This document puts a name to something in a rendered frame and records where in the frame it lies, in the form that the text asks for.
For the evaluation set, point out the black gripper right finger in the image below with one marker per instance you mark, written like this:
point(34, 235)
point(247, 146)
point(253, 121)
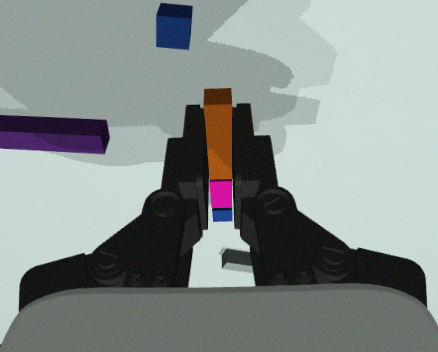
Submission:
point(295, 250)

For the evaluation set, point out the small blue block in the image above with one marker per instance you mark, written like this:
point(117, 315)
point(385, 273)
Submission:
point(222, 214)
point(173, 26)

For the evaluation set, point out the grey rectangular block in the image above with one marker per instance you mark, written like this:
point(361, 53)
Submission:
point(237, 260)

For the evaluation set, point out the orange rod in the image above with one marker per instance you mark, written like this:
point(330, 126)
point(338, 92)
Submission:
point(218, 123)

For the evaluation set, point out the purple rod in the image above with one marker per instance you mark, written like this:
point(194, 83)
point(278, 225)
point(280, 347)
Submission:
point(54, 134)

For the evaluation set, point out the magenta block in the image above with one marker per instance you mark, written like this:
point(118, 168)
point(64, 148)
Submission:
point(221, 193)

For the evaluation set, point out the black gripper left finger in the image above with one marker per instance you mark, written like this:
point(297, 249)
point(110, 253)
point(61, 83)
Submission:
point(147, 251)

